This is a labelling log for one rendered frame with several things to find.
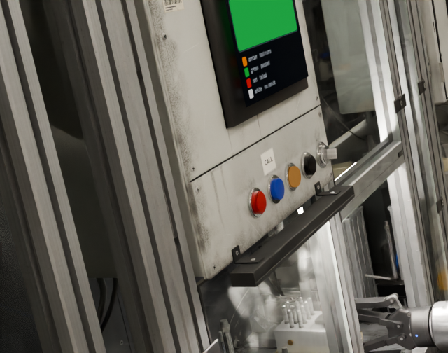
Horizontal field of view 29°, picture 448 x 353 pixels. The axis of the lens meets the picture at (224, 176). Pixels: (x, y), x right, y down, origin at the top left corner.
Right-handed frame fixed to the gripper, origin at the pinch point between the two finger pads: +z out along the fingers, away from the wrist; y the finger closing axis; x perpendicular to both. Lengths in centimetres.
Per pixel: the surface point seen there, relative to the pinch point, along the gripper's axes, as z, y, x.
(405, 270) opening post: -9.9, 4.7, -18.6
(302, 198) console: -17, 36, 34
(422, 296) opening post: -12.1, -1.5, -18.6
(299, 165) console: -18, 41, 32
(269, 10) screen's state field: -22, 64, 37
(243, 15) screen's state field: -22, 64, 45
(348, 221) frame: 2.4, 14.8, -24.5
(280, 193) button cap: -19, 39, 42
